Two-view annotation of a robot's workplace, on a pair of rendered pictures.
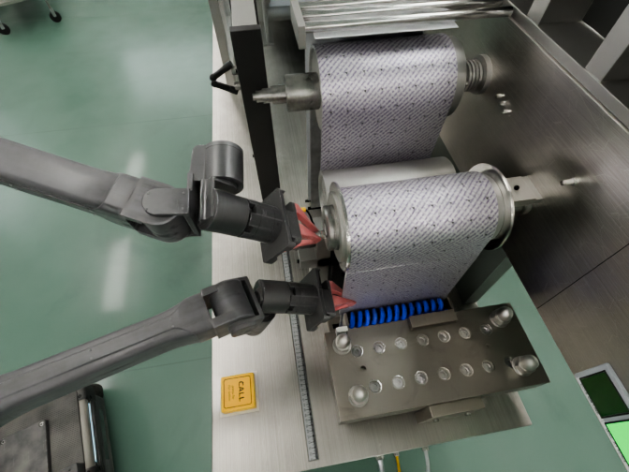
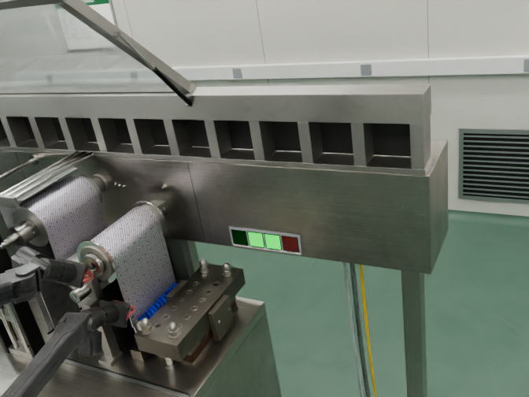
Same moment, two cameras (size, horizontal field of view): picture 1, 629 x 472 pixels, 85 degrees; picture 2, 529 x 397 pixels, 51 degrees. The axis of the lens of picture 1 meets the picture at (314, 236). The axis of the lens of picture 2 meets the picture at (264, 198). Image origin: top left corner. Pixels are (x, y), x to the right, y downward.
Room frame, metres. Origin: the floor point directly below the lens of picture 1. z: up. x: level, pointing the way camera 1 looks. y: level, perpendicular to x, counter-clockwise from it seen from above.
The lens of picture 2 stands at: (-1.00, 0.72, 2.07)
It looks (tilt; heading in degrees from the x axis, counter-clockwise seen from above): 26 degrees down; 310
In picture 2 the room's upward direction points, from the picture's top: 9 degrees counter-clockwise
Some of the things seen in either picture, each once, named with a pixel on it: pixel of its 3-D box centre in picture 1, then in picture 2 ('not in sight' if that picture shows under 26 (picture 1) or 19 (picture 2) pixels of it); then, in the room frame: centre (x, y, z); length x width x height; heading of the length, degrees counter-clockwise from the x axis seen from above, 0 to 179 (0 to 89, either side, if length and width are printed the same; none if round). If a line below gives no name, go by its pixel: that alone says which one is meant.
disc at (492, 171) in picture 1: (483, 207); (148, 220); (0.37, -0.29, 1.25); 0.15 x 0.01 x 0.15; 9
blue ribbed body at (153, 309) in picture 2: (398, 313); (160, 302); (0.26, -0.17, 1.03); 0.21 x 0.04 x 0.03; 99
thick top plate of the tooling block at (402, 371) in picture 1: (429, 360); (194, 306); (0.18, -0.23, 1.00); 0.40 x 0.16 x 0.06; 99
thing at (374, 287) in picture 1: (402, 286); (148, 281); (0.29, -0.17, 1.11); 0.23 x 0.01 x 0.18; 99
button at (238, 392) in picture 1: (238, 392); not in sight; (0.13, 0.16, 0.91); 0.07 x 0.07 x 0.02; 9
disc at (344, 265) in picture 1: (338, 227); (97, 262); (0.33, -0.04, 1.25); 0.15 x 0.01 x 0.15; 9
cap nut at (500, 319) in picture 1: (504, 315); (203, 264); (0.25, -0.38, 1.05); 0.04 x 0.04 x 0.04
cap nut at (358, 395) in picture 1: (359, 393); (173, 328); (0.10, -0.08, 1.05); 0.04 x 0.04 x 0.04
